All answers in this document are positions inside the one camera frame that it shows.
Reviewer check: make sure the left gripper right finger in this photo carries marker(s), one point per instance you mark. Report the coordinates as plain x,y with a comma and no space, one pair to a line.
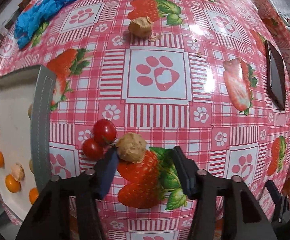
187,173

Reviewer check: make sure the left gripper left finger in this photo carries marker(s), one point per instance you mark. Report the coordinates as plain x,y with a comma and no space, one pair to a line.
105,169

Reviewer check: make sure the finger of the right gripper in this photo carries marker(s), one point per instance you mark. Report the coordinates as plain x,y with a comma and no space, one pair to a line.
275,195

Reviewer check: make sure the cherry tomato pair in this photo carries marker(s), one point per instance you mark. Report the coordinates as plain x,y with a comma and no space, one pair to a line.
92,150
104,132

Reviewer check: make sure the peeled mandarin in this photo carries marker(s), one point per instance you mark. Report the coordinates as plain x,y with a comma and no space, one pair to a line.
17,172

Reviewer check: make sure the yellow-orange round orange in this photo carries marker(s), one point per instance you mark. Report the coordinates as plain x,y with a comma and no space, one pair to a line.
12,185

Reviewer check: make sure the cracked walnut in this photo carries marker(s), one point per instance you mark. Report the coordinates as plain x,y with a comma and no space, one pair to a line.
141,27

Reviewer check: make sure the white shallow tray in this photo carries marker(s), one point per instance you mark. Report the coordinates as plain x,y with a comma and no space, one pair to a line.
21,138

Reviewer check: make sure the pink strawberry tablecloth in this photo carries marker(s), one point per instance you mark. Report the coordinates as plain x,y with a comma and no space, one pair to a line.
199,81

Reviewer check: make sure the black smartphone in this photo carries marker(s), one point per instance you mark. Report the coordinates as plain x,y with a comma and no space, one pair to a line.
276,84

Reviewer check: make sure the blue plastic gloves pile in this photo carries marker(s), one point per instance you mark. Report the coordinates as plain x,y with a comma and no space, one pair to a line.
29,21

